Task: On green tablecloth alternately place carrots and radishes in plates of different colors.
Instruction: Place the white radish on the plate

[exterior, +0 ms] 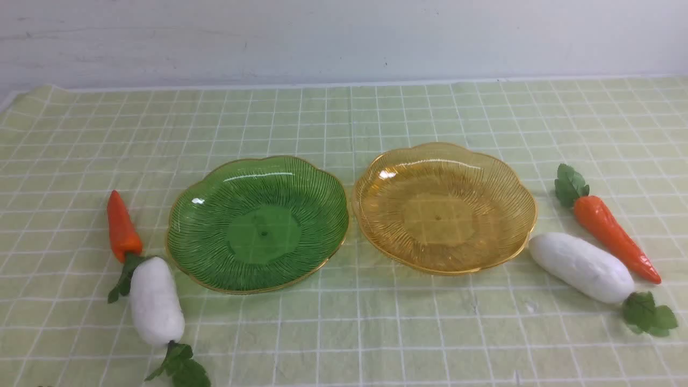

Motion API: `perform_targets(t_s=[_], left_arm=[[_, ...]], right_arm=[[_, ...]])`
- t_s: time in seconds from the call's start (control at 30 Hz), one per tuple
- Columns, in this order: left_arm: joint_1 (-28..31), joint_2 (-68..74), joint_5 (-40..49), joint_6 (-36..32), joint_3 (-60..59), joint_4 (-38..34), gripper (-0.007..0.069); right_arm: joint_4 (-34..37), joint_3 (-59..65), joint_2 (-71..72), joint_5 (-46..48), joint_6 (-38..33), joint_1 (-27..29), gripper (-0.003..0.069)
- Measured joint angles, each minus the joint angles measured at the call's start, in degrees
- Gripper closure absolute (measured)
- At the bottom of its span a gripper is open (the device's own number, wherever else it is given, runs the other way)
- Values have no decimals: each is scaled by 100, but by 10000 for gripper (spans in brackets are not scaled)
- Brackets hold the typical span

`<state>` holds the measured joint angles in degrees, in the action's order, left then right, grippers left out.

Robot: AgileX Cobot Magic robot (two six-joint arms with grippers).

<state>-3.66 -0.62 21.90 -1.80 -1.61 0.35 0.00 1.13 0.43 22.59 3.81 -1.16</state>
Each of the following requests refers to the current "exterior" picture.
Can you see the white toy radish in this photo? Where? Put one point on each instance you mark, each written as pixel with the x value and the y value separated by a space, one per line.
pixel 159 321
pixel 601 276

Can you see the orange toy carrot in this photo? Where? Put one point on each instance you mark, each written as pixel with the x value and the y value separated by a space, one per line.
pixel 573 192
pixel 125 244

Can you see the green ribbed plastic plate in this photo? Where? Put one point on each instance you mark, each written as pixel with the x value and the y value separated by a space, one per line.
pixel 257 225

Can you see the amber ribbed plastic plate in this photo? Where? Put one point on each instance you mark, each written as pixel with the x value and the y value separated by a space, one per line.
pixel 444 209

